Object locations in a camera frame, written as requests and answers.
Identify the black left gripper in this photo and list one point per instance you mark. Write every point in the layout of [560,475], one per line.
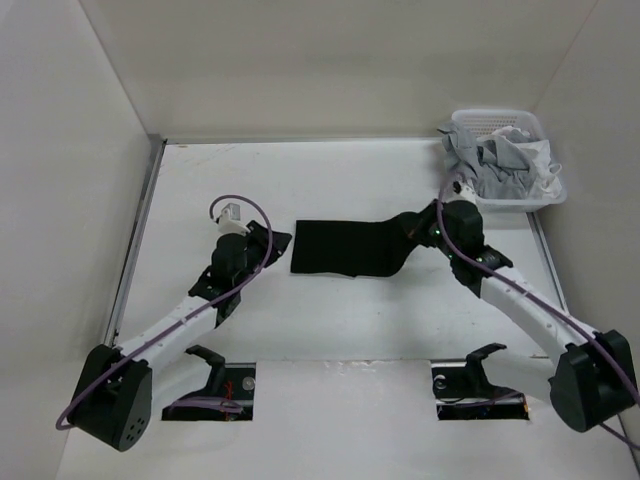
[258,235]

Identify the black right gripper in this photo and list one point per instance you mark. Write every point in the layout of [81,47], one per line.
[430,218]

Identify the black tank top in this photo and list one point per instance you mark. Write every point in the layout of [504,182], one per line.
[353,248]

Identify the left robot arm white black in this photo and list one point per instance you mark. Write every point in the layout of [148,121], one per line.
[121,387]

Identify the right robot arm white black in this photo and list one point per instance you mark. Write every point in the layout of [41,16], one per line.
[594,378]

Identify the grey tank top in basket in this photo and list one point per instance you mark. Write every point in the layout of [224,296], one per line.
[495,168]

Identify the white tank top in basket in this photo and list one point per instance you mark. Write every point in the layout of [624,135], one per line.
[546,183]

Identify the white plastic laundry basket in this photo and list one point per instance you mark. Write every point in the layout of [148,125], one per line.
[482,122]

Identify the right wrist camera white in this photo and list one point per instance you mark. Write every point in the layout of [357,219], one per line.
[460,189]

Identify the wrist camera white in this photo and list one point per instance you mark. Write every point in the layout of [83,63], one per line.
[229,221]
[460,189]

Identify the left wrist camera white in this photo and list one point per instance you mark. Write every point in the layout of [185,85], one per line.
[229,221]

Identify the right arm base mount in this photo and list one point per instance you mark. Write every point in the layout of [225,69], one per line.
[463,391]

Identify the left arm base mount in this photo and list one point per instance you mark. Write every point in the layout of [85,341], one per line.
[213,390]

